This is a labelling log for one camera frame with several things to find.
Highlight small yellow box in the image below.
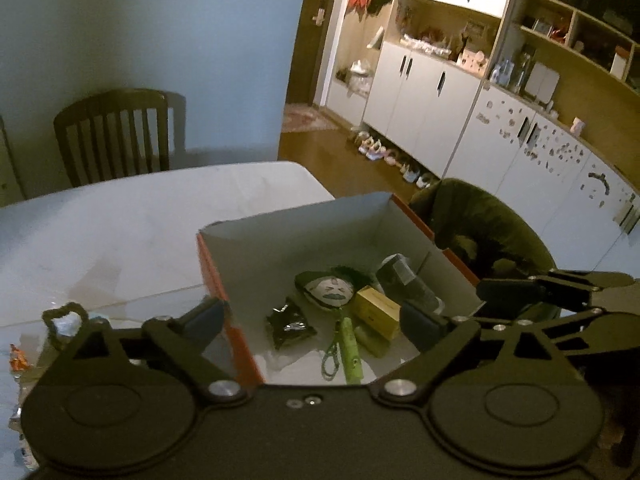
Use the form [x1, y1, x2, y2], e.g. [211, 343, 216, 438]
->
[351, 285, 402, 341]

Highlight plain white floor cabinet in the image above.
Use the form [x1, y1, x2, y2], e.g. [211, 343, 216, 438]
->
[325, 40, 484, 179]

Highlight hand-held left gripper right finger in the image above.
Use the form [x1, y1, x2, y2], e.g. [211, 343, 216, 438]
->
[380, 301, 583, 403]

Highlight assorted countertop trinkets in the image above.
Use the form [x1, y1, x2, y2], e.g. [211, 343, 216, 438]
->
[400, 25, 461, 59]

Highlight orange cardboard box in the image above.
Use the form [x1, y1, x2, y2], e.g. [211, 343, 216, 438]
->
[196, 191, 483, 388]

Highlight row of shoes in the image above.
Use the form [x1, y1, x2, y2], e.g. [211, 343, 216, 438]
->
[349, 127, 442, 189]

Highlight patterned floor rug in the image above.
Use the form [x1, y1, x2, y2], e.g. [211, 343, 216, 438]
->
[282, 103, 342, 134]

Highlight dark cylindrical bottle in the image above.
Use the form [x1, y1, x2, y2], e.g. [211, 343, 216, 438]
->
[375, 254, 446, 317]

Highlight stickered white floor cabinet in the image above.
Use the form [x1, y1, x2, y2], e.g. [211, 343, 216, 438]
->
[445, 82, 640, 241]

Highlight dark wooden door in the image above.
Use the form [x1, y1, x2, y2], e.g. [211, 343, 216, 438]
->
[287, 0, 347, 107]

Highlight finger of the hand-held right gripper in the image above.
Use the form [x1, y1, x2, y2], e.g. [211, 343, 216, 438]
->
[542, 306, 640, 361]
[475, 269, 633, 317]

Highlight white plastic bags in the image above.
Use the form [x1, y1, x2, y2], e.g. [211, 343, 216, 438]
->
[337, 59, 374, 97]

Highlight green marker pen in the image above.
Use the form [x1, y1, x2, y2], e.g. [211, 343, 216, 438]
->
[339, 317, 364, 385]

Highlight white paper face mask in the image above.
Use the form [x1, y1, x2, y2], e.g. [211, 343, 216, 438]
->
[294, 269, 357, 311]

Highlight clear plastic bottles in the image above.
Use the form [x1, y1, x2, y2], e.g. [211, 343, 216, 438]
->
[492, 59, 517, 84]

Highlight black wrapper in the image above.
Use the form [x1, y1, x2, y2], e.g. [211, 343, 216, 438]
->
[264, 299, 319, 350]

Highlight wooden open shelving unit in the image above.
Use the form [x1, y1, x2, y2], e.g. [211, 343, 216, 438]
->
[492, 0, 640, 96]

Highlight wooden slatted chair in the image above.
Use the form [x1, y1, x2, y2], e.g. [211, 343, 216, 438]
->
[53, 88, 172, 189]

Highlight brown chenille stem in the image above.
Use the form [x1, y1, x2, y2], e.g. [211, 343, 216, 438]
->
[41, 301, 91, 353]

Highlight white cutting board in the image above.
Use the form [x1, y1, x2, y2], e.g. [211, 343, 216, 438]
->
[525, 62, 561, 106]

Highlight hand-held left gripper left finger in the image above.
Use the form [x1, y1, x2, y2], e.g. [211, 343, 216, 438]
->
[60, 297, 247, 405]

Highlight green upholstered chair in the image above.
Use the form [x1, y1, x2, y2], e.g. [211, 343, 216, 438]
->
[410, 178, 558, 282]

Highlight green scissors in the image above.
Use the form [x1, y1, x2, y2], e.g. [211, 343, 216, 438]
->
[320, 335, 344, 381]

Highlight pink white toy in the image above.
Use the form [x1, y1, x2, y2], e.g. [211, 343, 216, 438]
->
[460, 50, 489, 72]

